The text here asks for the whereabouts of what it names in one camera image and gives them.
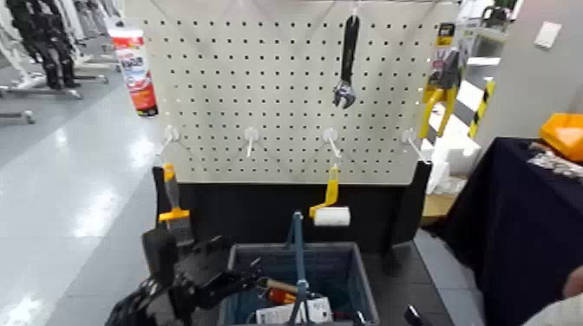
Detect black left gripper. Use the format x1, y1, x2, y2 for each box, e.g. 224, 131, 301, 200
179, 235, 264, 310

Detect blue scissors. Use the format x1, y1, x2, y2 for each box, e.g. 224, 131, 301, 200
253, 296, 335, 326

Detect grey blue plastic crate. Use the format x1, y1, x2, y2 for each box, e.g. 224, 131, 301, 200
217, 242, 381, 326

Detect person's hand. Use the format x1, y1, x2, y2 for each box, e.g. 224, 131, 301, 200
561, 264, 583, 300

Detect black back panel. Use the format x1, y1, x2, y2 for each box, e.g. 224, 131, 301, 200
152, 161, 432, 252

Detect yellow grey paint brush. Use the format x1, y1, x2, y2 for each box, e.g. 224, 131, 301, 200
158, 162, 196, 248

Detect brown cardboard box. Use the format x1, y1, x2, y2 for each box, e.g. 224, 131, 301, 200
421, 192, 458, 219

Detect dark table cloth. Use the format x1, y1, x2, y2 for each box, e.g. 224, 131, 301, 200
435, 136, 583, 326

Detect white perforated pegboard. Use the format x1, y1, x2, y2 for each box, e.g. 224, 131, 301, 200
125, 0, 461, 186

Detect white pegboard hook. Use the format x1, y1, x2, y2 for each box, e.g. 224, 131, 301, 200
243, 127, 261, 159
401, 127, 430, 164
322, 127, 343, 160
160, 125, 181, 156

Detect white foam boxes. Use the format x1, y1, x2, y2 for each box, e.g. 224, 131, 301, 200
421, 101, 482, 197

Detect yellow black striped pole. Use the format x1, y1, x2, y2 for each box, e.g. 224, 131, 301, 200
467, 77, 498, 140

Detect orange plastic bin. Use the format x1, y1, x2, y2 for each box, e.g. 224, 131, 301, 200
539, 112, 583, 164

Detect black adjustable wrench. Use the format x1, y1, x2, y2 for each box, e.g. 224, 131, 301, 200
332, 14, 362, 110

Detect white metal stand base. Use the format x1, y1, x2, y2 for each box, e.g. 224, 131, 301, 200
0, 83, 84, 101

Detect black robot on stand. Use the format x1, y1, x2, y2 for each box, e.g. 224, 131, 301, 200
5, 0, 84, 91

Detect black background appliance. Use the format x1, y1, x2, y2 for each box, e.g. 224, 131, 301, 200
480, 4, 514, 29

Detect wooden handled tool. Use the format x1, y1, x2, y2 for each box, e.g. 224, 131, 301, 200
257, 277, 300, 295

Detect blue crate carry handle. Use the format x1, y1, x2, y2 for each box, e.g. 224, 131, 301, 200
285, 211, 311, 326

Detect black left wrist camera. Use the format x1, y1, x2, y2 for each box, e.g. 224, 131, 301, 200
141, 227, 179, 290

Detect yellow handled white paint roller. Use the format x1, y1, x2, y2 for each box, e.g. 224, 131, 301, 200
309, 164, 352, 228

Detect yellow handled pliers on card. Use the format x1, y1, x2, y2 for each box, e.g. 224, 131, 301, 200
417, 21, 463, 140

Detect white wall plate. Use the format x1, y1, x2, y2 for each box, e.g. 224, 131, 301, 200
534, 21, 564, 50

